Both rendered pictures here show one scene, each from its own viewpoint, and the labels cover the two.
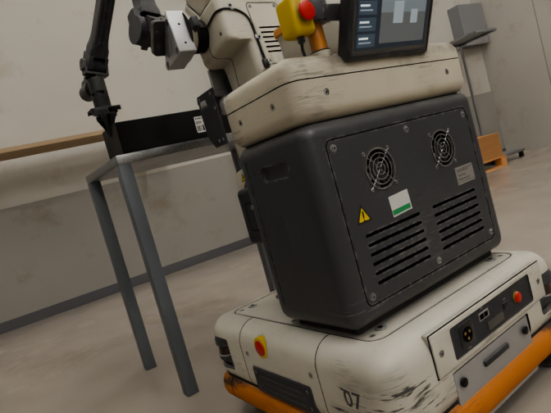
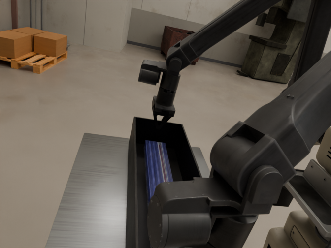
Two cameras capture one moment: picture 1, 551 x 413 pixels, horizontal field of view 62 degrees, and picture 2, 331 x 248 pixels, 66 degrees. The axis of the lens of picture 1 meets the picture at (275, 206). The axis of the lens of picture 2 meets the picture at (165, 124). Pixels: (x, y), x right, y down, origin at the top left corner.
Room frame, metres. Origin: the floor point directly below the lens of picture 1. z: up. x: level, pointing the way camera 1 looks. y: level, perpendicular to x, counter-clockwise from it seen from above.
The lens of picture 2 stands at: (1.62, 0.75, 1.30)
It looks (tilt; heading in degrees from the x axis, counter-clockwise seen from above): 26 degrees down; 291
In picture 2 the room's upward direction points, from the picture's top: 14 degrees clockwise
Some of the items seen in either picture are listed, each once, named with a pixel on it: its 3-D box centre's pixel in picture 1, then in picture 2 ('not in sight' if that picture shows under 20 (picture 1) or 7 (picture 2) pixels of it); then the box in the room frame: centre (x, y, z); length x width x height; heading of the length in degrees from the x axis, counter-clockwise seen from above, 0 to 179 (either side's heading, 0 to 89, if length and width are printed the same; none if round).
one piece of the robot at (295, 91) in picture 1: (357, 164); not in sight; (1.08, -0.22, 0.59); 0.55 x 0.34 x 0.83; 124
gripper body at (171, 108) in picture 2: not in sight; (165, 97); (1.93, 0.02, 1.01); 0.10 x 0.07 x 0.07; 124
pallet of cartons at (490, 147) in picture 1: (447, 163); (32, 47); (5.12, -1.99, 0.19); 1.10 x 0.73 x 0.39; 119
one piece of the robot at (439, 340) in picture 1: (491, 313); not in sight; (0.90, -0.37, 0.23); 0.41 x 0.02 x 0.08; 124
